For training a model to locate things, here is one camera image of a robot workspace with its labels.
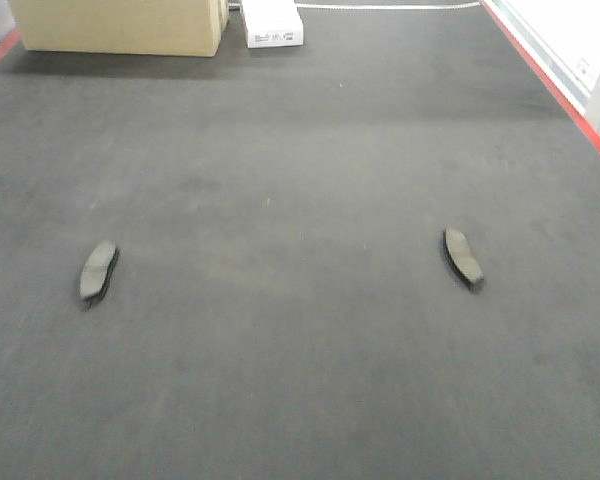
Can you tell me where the brake pad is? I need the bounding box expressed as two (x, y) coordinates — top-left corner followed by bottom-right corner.
(77, 240), (120, 311)
(441, 227), (485, 293)

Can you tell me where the white long box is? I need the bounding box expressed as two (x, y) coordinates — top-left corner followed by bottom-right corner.
(240, 0), (304, 49)

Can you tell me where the large cardboard box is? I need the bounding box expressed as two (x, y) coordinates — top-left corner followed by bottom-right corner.
(9, 0), (229, 57)

